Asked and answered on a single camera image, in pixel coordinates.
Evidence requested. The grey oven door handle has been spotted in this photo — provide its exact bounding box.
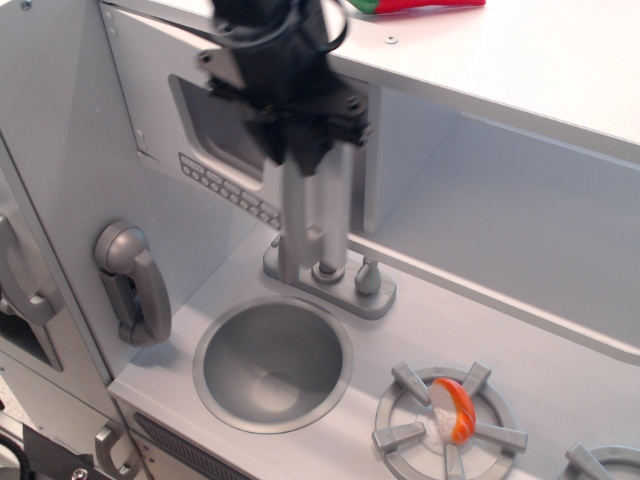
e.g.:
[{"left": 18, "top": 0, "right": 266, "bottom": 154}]
[{"left": 94, "top": 424, "right": 139, "bottom": 480}]

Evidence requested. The red toy chili pepper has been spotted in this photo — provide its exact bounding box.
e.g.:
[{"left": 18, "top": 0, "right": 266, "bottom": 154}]
[{"left": 348, "top": 0, "right": 486, "bottom": 15}]

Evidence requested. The dark oven vent grille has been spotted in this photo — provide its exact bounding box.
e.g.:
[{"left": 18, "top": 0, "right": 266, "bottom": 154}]
[{"left": 133, "top": 413, "right": 250, "bottom": 480}]

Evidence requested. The grey stove burner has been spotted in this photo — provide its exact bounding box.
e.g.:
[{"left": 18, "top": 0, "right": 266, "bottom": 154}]
[
  {"left": 372, "top": 361, "right": 528, "bottom": 479},
  {"left": 558, "top": 443, "right": 639, "bottom": 480}
]

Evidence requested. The grey right stove burner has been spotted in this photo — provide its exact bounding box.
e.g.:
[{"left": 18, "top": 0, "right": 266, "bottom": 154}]
[{"left": 558, "top": 443, "right": 639, "bottom": 480}]

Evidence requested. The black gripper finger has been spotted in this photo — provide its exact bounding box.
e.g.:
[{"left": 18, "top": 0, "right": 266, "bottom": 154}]
[
  {"left": 294, "top": 122, "right": 341, "bottom": 176},
  {"left": 247, "top": 109, "right": 293, "bottom": 165}
]

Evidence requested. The black bracket with screw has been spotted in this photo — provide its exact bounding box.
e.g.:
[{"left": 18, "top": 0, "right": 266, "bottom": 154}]
[{"left": 1, "top": 427, "right": 108, "bottom": 479}]

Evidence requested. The grey left stove burner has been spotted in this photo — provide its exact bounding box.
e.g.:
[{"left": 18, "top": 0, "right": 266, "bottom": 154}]
[{"left": 372, "top": 361, "right": 528, "bottom": 479}]

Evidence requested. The salmon nigiri sushi toy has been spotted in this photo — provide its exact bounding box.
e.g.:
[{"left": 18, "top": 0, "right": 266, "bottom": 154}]
[{"left": 428, "top": 377, "right": 476, "bottom": 445}]

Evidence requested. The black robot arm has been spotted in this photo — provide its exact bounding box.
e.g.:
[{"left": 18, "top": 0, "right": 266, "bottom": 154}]
[{"left": 198, "top": 1, "right": 370, "bottom": 177}]

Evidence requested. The grey fridge door handle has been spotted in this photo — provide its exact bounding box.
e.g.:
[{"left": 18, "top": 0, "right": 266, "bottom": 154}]
[{"left": 1, "top": 215, "right": 56, "bottom": 327}]

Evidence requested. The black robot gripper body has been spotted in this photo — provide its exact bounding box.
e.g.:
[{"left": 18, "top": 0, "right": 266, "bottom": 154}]
[{"left": 197, "top": 19, "right": 370, "bottom": 146}]

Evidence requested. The grey toy microwave door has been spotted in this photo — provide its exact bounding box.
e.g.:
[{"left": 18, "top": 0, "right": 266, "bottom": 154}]
[{"left": 98, "top": 1, "right": 374, "bottom": 239}]

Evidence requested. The grey toy wall phone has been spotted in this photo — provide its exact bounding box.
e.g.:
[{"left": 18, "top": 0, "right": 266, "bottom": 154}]
[{"left": 94, "top": 220, "right": 172, "bottom": 348}]

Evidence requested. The round steel sink bowl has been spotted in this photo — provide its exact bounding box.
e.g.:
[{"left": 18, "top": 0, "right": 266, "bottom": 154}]
[{"left": 193, "top": 296, "right": 353, "bottom": 434}]

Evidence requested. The grey toy faucet set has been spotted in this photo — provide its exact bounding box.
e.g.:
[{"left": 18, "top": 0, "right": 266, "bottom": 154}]
[{"left": 286, "top": 240, "right": 397, "bottom": 320}]

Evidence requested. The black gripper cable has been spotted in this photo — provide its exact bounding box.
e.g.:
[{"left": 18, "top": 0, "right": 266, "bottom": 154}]
[{"left": 214, "top": 0, "right": 351, "bottom": 54}]

